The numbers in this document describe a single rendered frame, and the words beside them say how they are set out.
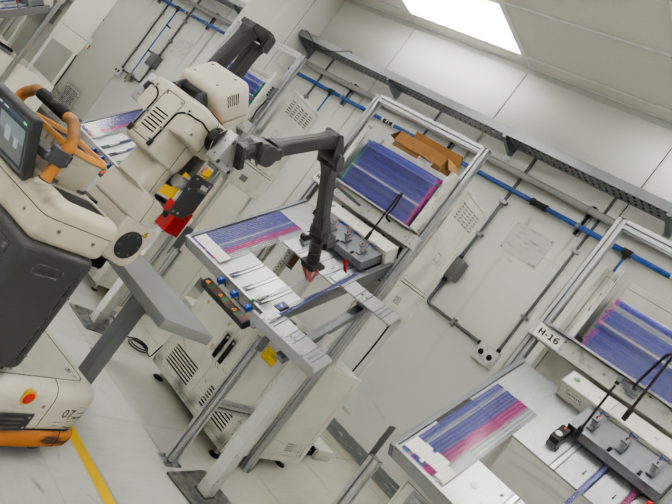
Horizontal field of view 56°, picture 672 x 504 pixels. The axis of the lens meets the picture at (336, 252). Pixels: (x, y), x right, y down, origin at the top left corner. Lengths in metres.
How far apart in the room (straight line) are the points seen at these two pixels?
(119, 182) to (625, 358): 1.86
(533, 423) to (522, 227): 2.23
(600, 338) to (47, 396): 1.90
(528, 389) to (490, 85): 3.05
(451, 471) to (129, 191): 1.38
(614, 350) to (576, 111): 2.55
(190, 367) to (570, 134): 2.97
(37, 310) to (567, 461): 1.73
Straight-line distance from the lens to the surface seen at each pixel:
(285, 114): 4.08
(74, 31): 6.88
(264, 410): 2.58
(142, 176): 2.12
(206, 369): 3.15
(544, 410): 2.46
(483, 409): 2.37
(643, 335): 2.50
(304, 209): 3.30
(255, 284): 2.76
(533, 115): 4.82
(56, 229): 1.78
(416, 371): 4.37
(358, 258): 2.87
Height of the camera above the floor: 1.18
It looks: 2 degrees down
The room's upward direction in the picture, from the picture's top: 37 degrees clockwise
